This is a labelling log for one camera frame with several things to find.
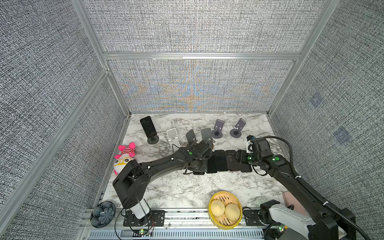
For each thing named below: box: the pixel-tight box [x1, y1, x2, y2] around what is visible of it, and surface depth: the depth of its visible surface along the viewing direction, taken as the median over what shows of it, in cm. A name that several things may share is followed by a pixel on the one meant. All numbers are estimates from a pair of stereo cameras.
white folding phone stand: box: [166, 128, 182, 153], surface depth 102 cm
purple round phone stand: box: [211, 119, 225, 139], surface depth 105 cm
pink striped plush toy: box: [113, 142, 136, 176], surface depth 92 cm
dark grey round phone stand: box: [147, 135, 160, 145], surface depth 105 cm
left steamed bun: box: [210, 199, 226, 217], surface depth 73 cm
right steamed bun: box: [224, 203, 241, 222], surface depth 72 cm
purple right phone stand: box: [229, 118, 246, 138], surface depth 106 cm
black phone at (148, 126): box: [140, 116, 157, 138], surface depth 97 cm
